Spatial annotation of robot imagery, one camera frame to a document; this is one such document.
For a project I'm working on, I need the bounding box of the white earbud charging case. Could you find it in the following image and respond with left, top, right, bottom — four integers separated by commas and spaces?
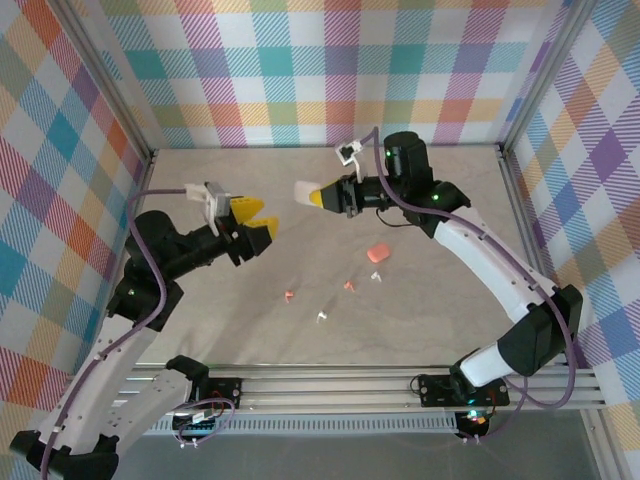
293, 180, 321, 205

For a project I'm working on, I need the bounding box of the green controller board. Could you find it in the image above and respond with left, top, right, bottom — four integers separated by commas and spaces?
172, 407, 224, 436

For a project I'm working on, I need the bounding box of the small lit controller board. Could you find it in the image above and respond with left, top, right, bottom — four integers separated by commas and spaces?
457, 407, 491, 437

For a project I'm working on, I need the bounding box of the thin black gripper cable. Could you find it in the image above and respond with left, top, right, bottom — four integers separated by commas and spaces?
374, 208, 410, 230

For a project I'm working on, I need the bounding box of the aluminium side rail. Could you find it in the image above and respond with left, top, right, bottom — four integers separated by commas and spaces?
124, 149, 157, 226
497, 143, 569, 296

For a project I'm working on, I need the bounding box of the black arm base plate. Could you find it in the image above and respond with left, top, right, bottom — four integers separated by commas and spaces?
417, 374, 511, 407
208, 377, 245, 410

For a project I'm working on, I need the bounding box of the aluminium frame post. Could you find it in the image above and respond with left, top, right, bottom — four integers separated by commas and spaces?
49, 0, 157, 162
498, 0, 601, 154

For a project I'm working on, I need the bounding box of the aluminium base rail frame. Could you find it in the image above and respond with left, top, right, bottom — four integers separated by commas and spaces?
64, 363, 606, 414

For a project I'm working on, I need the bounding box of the grey slotted cable duct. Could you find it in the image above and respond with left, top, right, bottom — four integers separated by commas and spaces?
149, 417, 459, 437

